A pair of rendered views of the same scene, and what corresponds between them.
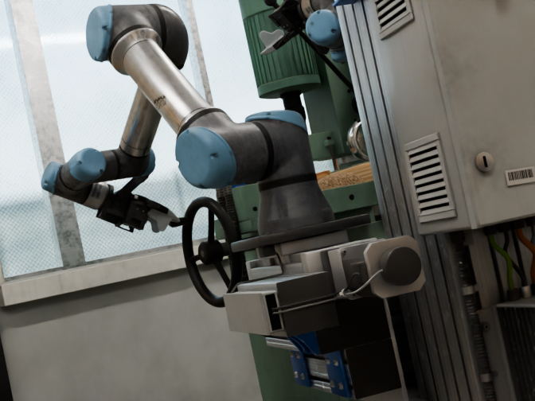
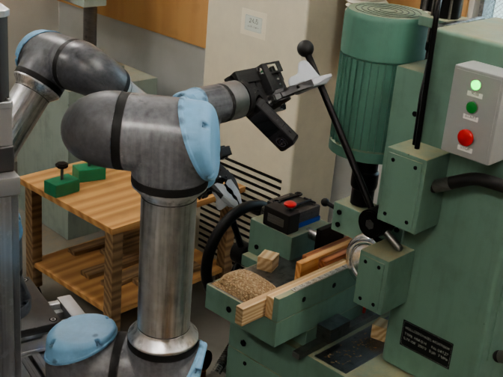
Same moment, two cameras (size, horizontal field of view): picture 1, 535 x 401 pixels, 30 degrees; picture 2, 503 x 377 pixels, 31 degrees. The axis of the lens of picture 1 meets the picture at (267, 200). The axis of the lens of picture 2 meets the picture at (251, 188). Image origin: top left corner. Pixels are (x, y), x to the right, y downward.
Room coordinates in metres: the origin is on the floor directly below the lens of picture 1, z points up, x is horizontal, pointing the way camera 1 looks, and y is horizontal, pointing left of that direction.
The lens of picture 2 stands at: (1.96, -1.82, 1.85)
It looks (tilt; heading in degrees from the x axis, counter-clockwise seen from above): 22 degrees down; 73
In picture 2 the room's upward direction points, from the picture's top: 5 degrees clockwise
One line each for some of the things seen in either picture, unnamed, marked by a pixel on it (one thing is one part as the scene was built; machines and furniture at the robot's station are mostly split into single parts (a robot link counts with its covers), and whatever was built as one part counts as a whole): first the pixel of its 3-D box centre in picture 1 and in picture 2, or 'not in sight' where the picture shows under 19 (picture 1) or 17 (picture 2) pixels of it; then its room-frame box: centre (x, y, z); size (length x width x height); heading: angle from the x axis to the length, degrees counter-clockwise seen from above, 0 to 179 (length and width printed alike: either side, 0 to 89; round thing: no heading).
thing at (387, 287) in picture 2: not in sight; (382, 276); (2.70, -0.36, 1.02); 0.09 x 0.07 x 0.12; 31
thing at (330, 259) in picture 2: not in sight; (350, 257); (2.74, -0.10, 0.92); 0.22 x 0.02 x 0.05; 31
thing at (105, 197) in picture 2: not in sight; (130, 230); (2.46, 1.34, 0.32); 0.66 x 0.57 x 0.64; 31
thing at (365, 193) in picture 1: (283, 214); (313, 266); (2.68, -0.03, 0.87); 0.61 x 0.30 x 0.06; 31
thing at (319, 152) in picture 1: (309, 150); (364, 225); (2.75, -0.14, 1.03); 0.14 x 0.07 x 0.09; 121
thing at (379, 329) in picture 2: not in sight; (382, 330); (2.78, -0.25, 0.82); 0.04 x 0.04 x 0.03; 44
